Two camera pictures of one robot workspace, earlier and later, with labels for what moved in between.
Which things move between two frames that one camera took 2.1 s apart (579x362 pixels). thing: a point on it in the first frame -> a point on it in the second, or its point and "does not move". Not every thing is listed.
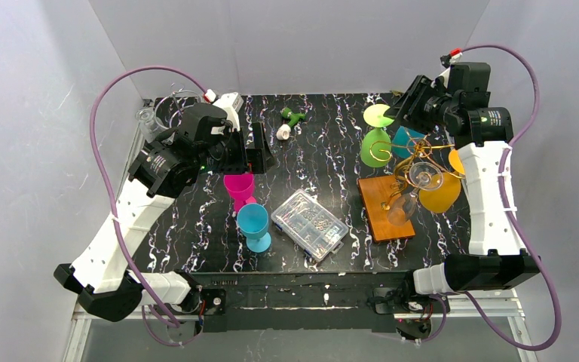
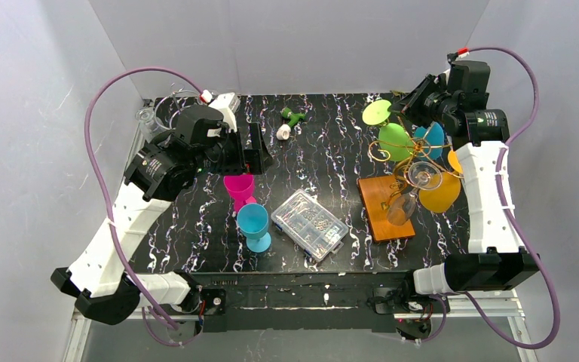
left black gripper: (246, 151) does not move
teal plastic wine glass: (402, 142) -> (429, 141)
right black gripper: (420, 101) does not move
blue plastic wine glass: (252, 221) does not move
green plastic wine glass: (375, 150) -> (393, 142)
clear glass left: (148, 124) does not move
